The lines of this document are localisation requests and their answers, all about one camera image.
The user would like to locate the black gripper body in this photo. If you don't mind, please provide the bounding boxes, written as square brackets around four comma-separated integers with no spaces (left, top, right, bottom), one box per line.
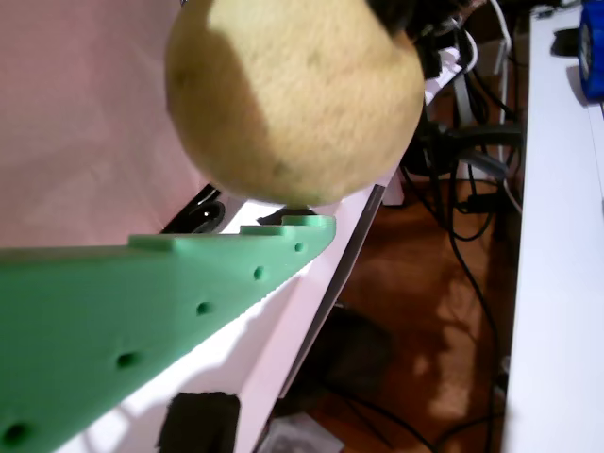
[370,0,426,48]

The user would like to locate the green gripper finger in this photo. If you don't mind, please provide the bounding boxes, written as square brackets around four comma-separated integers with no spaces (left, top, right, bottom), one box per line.
[0,214,338,453]

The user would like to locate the yellow ball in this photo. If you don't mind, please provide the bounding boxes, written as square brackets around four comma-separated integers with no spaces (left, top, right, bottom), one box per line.
[163,0,426,208]

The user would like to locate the flat black tape piece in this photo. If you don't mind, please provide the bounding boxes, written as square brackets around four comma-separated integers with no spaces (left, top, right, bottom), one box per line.
[157,391,242,453]

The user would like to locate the blue rover wheel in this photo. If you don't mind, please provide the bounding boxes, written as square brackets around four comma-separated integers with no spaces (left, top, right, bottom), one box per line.
[578,0,604,103]

